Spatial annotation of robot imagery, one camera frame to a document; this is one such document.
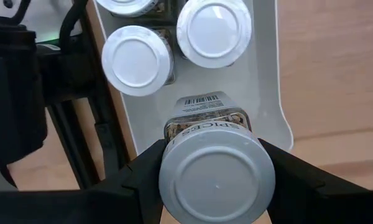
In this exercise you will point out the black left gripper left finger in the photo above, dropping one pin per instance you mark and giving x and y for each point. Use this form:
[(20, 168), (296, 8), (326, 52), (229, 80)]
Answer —
[(81, 207)]

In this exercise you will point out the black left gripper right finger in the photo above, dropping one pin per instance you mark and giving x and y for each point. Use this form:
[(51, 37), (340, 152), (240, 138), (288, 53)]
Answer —
[(323, 207)]

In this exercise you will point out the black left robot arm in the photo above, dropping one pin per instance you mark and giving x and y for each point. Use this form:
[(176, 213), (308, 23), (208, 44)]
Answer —
[(12, 93)]

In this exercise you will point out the white plastic storage bin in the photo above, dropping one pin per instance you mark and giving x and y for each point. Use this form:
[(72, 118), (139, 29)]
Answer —
[(261, 77)]

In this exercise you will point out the black aluminium table frame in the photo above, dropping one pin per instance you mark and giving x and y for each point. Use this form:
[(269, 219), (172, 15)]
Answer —
[(77, 146)]

